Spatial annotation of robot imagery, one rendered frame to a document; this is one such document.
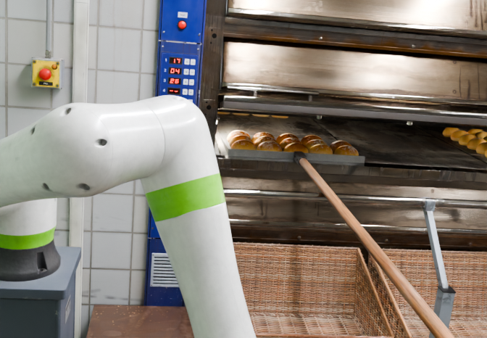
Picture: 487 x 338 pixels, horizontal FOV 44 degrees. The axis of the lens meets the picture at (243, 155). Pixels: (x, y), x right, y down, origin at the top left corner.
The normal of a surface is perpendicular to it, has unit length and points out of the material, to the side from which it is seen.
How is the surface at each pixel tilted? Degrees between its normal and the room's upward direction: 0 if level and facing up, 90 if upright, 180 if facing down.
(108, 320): 0
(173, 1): 90
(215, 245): 72
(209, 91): 90
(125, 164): 97
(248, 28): 90
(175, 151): 98
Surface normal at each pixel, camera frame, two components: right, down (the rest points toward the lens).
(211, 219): 0.61, -0.06
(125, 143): 0.82, -0.15
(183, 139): 0.74, 0.09
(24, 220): 0.36, 0.25
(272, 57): 0.15, -0.10
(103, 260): 0.12, 0.25
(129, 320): 0.09, -0.97
